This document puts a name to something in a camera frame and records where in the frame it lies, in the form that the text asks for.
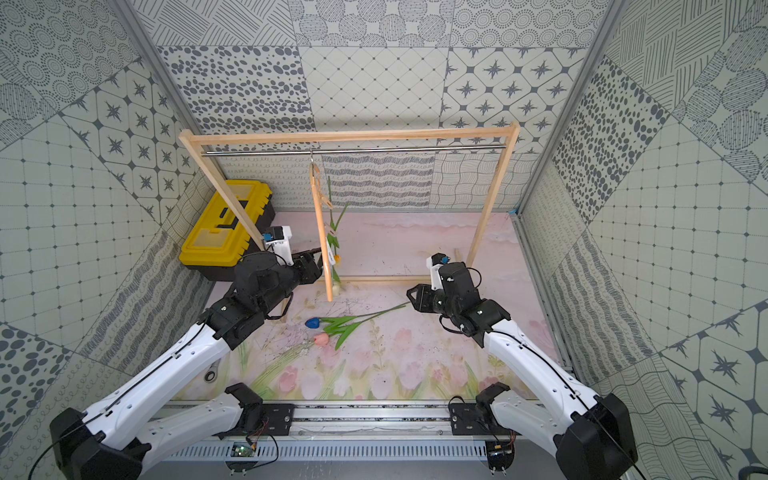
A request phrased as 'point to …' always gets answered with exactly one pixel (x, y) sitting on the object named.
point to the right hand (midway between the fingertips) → (413, 296)
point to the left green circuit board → (241, 449)
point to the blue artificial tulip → (343, 326)
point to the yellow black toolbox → (218, 238)
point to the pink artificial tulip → (322, 339)
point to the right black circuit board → (500, 454)
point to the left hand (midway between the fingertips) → (317, 247)
